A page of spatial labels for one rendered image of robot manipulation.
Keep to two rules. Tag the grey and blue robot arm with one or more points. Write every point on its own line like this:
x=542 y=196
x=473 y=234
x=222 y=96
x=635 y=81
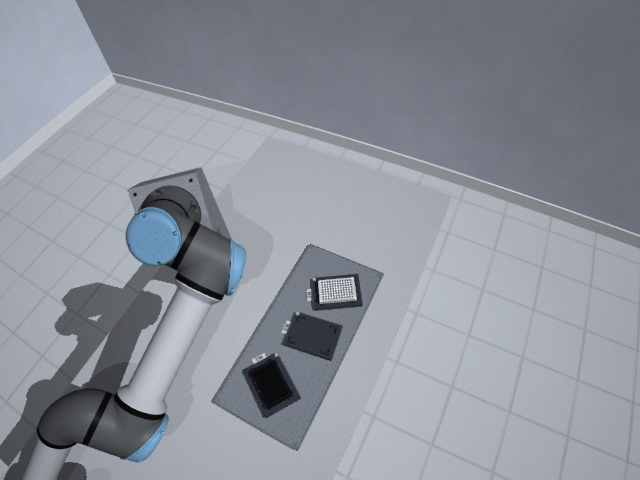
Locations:
x=131 y=423

